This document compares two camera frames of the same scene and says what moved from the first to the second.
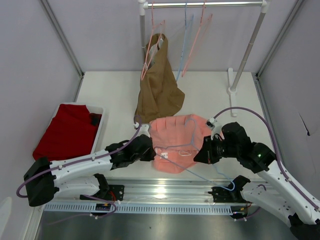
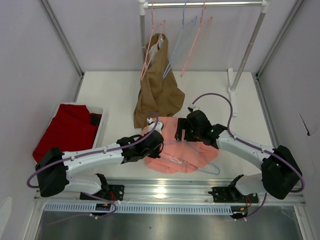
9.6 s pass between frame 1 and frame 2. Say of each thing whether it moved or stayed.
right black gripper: moved
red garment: stayed
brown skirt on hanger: stayed
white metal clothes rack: stayed
